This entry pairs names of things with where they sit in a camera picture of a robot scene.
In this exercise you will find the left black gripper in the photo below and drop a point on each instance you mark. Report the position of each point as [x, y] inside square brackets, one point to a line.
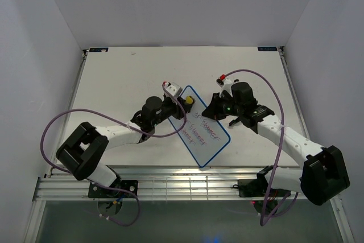
[178, 109]

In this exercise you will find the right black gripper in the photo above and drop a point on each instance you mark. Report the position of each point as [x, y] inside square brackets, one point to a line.
[212, 110]

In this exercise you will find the yellow bone-shaped eraser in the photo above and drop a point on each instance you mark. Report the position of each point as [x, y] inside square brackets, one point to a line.
[189, 100]

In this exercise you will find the blue-framed whiteboard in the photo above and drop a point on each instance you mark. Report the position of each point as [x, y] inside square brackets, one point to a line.
[204, 138]

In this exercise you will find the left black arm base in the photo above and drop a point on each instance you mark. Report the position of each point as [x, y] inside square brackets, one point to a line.
[119, 189]

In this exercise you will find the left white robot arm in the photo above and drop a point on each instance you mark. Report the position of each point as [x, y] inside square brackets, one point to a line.
[82, 151]

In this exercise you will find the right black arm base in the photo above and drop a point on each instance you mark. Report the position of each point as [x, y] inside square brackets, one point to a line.
[256, 187]

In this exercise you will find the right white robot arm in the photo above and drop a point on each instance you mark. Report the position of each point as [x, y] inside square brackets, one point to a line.
[322, 174]

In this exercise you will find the right blue corner label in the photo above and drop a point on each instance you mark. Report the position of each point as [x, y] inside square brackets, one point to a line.
[267, 49]

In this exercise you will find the blue corner label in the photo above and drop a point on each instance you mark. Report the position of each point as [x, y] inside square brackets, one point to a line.
[267, 49]
[103, 49]

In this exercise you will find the left blue corner label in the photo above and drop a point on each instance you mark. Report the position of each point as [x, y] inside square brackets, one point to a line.
[103, 49]

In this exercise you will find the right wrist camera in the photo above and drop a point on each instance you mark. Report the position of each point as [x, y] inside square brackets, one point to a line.
[225, 84]

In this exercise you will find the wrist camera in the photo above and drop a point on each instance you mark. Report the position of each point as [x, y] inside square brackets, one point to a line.
[171, 90]
[225, 84]

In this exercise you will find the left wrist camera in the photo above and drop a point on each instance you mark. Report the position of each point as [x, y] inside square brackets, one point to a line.
[171, 90]

